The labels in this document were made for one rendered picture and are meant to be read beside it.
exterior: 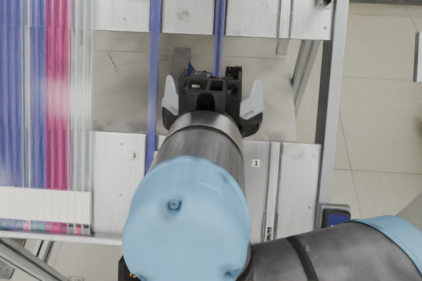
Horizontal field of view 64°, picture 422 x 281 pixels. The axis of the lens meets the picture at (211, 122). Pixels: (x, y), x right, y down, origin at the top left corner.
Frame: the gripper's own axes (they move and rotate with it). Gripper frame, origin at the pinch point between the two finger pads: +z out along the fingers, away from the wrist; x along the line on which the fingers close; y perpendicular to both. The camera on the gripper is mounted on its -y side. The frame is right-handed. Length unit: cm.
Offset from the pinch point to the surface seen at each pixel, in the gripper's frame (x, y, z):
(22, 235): 33.6, -26.3, -2.1
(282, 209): -13.0, -19.8, 2.0
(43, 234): 29.8, -25.8, -1.9
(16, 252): 50, -48, 16
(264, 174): -9.4, -13.6, 3.6
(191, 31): 4.9, 9.9, 9.6
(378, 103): -81, -34, 124
